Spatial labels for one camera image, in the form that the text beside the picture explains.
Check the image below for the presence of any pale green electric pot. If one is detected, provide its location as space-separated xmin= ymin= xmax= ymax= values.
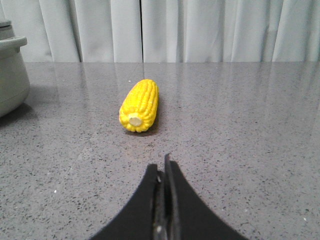
xmin=0 ymin=36 xmax=31 ymax=118

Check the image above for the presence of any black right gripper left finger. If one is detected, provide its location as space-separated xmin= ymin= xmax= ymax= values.
xmin=90 ymin=163 xmax=161 ymax=240

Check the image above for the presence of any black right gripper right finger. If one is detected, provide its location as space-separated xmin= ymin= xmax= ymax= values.
xmin=163 ymin=152 xmax=248 ymax=240

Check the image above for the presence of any white curtain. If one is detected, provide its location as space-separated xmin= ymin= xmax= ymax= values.
xmin=0 ymin=0 xmax=320 ymax=63

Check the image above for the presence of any yellow corn cob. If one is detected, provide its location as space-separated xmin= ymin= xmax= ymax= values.
xmin=119 ymin=79 xmax=159 ymax=133

